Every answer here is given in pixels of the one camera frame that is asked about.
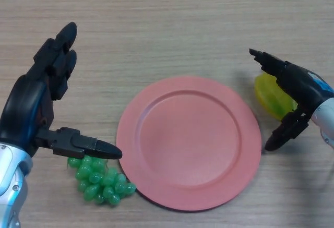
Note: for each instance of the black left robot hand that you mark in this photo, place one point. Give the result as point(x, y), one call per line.
point(23, 102)

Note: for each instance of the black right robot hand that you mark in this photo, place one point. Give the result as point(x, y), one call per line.
point(302, 84)

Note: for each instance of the yellow starfruit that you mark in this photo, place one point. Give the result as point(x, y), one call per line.
point(271, 95)

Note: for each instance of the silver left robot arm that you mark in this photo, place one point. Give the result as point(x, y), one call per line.
point(10, 186)

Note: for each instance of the pink round plate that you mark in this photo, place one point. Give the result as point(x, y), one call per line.
point(188, 144)

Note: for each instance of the green grape bunch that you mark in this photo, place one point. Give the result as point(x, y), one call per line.
point(101, 181)

